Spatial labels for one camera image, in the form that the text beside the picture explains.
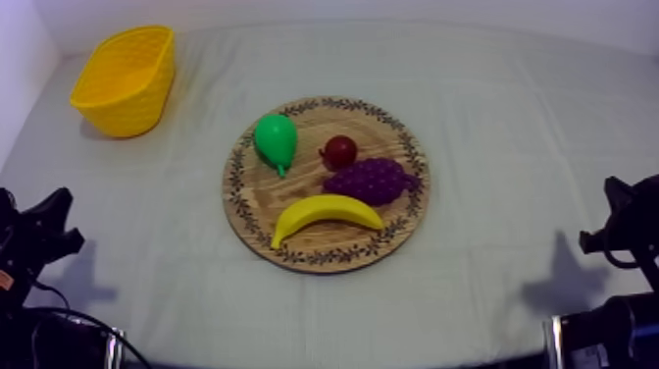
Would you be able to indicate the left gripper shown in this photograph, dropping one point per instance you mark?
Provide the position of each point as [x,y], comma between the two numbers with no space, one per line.
[36,232]

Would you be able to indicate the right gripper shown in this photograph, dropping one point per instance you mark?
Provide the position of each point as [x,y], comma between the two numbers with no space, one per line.
[630,216]

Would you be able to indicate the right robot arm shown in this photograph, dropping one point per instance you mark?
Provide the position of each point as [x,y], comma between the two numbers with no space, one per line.
[607,330]

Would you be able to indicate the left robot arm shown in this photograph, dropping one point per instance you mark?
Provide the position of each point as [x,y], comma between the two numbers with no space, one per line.
[31,340]

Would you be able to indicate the yellow plastic basket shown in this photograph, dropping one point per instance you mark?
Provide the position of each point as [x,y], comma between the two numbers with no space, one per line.
[125,82]

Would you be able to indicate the green toy pear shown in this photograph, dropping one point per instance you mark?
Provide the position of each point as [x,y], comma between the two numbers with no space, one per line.
[276,141]

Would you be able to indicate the round wooden board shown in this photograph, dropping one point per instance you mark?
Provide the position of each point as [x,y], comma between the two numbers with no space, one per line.
[326,184]

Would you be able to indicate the silver metal bar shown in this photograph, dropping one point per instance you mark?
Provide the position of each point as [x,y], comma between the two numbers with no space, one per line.
[114,349]
[553,341]

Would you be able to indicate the purple toy grapes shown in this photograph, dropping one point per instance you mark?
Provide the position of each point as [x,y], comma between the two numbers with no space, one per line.
[369,181]

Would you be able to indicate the yellow toy banana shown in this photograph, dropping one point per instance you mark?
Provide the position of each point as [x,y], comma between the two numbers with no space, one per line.
[324,214]

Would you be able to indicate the small red fruit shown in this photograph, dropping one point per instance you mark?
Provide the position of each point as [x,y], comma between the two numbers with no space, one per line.
[340,151]

